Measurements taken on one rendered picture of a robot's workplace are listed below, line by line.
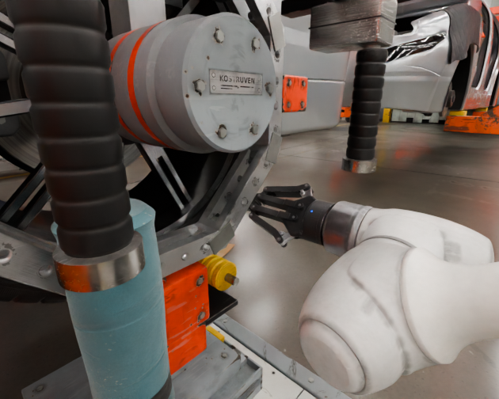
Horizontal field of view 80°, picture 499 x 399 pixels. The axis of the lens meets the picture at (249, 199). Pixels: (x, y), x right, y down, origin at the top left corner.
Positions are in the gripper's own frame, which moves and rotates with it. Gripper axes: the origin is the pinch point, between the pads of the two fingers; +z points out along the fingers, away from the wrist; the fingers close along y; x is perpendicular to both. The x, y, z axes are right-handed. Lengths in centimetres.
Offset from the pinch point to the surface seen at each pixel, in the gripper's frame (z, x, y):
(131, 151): 20.3, 16.3, -2.8
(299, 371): -7, -51, -28
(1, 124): 16.9, 36.3, -12.9
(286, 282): 30, -88, -2
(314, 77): 9.9, -10.4, 47.8
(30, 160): 20.3, 29.6, -15.0
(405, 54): 40, -119, 195
